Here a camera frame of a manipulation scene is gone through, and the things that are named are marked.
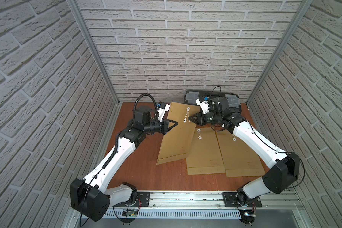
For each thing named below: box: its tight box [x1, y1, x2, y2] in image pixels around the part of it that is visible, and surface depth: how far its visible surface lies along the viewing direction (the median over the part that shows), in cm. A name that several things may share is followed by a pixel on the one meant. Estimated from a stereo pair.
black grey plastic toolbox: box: [183, 90, 242, 114], surface depth 99 cm
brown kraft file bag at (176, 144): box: [156, 102, 201, 165], surface depth 71 cm
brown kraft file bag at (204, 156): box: [186, 126, 226, 176], surface depth 91 cm
